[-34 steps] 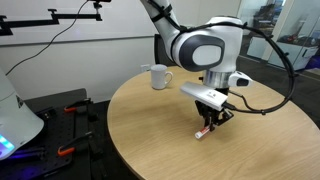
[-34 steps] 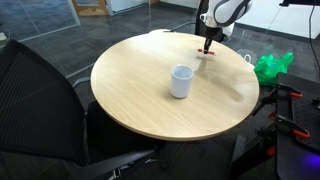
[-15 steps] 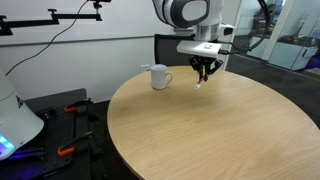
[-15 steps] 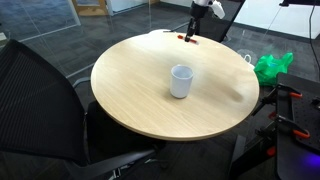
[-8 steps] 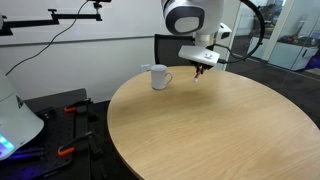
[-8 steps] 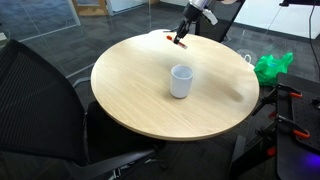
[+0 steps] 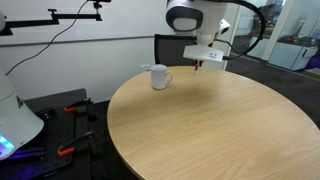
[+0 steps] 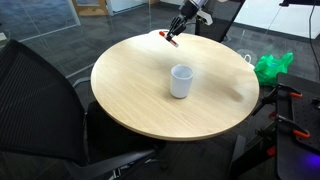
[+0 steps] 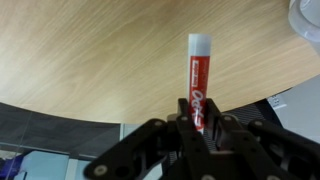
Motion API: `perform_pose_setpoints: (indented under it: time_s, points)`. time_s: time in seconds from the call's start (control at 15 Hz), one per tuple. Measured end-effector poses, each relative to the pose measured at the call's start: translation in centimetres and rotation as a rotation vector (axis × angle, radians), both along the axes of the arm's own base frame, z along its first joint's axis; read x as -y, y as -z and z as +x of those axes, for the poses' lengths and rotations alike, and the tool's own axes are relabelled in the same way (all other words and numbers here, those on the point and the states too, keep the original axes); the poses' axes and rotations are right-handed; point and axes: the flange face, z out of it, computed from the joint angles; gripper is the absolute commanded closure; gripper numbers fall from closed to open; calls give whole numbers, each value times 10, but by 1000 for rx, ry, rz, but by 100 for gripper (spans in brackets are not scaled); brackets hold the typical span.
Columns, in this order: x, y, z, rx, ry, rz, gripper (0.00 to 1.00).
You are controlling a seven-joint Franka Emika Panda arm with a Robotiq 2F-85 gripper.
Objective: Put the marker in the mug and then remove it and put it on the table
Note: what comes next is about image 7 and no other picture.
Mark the red capped marker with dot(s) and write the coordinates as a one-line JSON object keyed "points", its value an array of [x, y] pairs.
{"points": [[197, 68]]}

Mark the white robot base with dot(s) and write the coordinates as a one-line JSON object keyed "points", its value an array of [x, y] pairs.
{"points": [[16, 126]]}

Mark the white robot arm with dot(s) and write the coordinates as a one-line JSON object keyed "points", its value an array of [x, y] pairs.
{"points": [[186, 16]]}

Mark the white ceramic mug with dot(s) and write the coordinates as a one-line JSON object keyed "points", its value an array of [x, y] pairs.
{"points": [[158, 78]]}

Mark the black mesh office chair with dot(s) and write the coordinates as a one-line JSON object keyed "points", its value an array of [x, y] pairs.
{"points": [[170, 50]]}

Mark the dark armchair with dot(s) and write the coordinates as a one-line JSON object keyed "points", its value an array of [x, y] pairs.
{"points": [[263, 20]]}

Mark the white low cabinet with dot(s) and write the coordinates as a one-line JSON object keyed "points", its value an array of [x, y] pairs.
{"points": [[283, 56]]}

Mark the black perforated breadboard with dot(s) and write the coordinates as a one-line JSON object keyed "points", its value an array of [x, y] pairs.
{"points": [[56, 130]]}

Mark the black robot cart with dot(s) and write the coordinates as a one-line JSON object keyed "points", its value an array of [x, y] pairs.
{"points": [[43, 101]]}

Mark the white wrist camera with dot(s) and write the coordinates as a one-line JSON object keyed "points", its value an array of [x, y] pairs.
{"points": [[203, 53]]}

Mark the white wall outlet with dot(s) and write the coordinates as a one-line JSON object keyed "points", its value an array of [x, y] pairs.
{"points": [[145, 68]]}

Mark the black boom mounted camera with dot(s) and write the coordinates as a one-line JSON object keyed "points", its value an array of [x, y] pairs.
{"points": [[100, 1]]}

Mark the robot base mounting bracket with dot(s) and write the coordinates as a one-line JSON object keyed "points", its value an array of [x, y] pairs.
{"points": [[45, 112]]}

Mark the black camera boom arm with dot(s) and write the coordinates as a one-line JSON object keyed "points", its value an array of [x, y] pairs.
{"points": [[33, 22]]}

